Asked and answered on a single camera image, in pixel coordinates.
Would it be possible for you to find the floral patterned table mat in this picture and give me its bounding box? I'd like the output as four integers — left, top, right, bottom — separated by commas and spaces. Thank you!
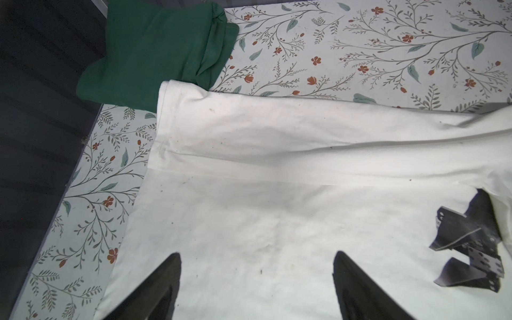
11, 1, 511, 319

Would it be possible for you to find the white printed t shirt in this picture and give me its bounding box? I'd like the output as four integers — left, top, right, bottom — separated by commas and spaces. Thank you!
95, 81, 511, 319

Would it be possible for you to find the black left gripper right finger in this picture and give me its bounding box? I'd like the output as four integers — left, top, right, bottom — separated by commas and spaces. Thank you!
333, 251, 413, 320

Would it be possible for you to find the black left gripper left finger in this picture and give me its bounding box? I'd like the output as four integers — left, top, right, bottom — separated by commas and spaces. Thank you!
105, 253, 181, 320

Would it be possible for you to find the folded dark green t shirt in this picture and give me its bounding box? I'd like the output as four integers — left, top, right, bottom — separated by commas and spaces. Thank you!
76, 1, 239, 112

